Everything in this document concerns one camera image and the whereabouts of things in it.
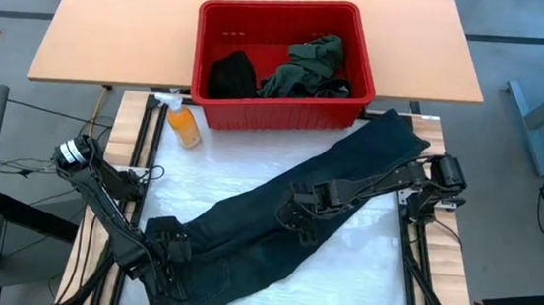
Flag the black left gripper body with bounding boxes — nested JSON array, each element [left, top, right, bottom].
[[133, 239, 187, 304]]

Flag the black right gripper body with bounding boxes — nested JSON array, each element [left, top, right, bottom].
[[289, 181, 337, 226]]

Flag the blue denim jeans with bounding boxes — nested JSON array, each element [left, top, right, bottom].
[[139, 88, 434, 305]]

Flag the dark grey garment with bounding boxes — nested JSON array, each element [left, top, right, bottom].
[[314, 76, 353, 101]]

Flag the dark green shirt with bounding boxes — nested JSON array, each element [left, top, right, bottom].
[[256, 29, 347, 105]]

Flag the red plastic bin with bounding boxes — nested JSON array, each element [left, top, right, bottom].
[[186, 0, 384, 145]]

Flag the orange spray bottle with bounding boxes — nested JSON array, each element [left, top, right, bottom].
[[150, 91, 208, 152]]

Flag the black garment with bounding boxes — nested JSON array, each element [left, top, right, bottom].
[[206, 47, 262, 103]]

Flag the light wooden desk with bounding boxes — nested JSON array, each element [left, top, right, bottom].
[[26, 0, 494, 122]]

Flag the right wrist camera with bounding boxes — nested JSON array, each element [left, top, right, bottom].
[[321, 179, 347, 208]]

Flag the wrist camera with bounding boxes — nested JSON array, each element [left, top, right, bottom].
[[321, 179, 347, 208], [143, 213, 196, 265]]

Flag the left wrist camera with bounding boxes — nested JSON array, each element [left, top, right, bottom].
[[143, 213, 196, 265]]

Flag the black aluminium table frame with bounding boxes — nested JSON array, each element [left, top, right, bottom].
[[58, 86, 491, 305]]

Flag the yellow floor cable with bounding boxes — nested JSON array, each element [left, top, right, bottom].
[[86, 85, 112, 152]]

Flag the black cable bundle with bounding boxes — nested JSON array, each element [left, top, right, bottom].
[[0, 151, 63, 181]]

